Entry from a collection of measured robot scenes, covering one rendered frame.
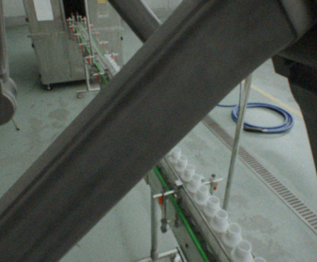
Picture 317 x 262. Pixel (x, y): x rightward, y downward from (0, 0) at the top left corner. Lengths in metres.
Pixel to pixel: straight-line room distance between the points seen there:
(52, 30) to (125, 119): 4.45
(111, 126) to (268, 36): 0.10
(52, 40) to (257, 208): 3.57
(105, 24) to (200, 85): 4.50
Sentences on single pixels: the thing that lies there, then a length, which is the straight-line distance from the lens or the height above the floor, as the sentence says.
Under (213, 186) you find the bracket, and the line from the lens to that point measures 1.15.
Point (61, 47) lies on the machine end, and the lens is 4.66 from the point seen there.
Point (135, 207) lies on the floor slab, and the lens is 2.51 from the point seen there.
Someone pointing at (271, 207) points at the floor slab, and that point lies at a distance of 2.70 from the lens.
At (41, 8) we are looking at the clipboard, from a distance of 4.54.
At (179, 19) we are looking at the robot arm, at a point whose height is 1.80.
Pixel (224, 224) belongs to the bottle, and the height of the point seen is 1.14.
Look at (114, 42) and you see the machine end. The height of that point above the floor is 0.67.
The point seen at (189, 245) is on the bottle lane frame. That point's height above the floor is 0.92.
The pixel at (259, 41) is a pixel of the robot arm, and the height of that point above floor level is 1.79.
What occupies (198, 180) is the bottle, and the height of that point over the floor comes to 1.17.
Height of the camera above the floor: 1.83
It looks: 32 degrees down
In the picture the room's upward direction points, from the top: straight up
